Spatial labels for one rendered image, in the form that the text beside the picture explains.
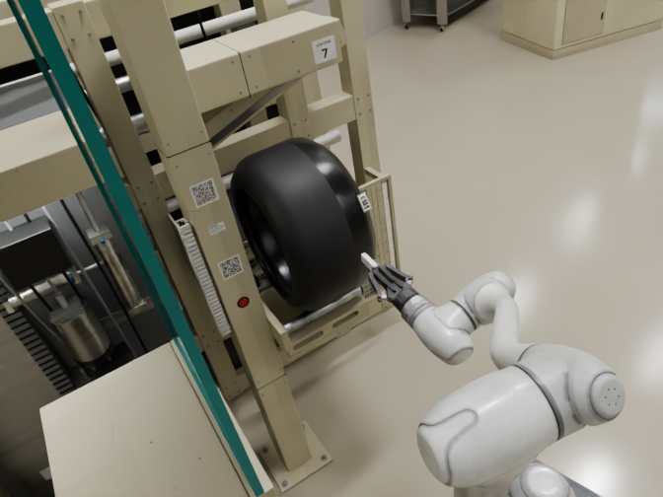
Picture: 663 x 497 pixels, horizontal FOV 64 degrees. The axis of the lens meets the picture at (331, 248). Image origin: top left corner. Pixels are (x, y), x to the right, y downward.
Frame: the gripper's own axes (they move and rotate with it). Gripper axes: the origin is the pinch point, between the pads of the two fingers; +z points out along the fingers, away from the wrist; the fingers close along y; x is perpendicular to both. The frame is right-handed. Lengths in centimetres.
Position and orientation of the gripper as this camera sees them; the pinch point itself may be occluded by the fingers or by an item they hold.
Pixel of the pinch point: (369, 262)
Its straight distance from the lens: 163.2
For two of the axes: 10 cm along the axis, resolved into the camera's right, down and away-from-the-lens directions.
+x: 0.8, 7.0, 7.1
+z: -5.4, -5.7, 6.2
